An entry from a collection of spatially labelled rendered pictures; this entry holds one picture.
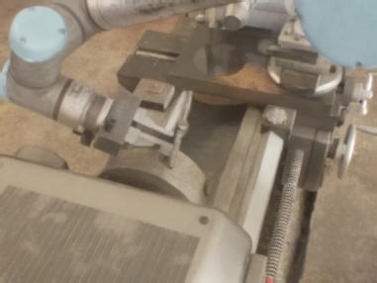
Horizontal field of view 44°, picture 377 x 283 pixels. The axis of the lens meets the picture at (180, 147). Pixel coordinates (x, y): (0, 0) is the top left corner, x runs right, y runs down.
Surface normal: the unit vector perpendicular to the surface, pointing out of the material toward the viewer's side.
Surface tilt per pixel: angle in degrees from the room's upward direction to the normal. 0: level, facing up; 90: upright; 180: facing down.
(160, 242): 0
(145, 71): 0
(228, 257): 45
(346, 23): 87
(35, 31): 23
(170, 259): 0
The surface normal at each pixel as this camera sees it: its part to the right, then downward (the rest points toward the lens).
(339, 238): -0.03, -0.68
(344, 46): -0.61, 0.56
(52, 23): 0.26, -0.43
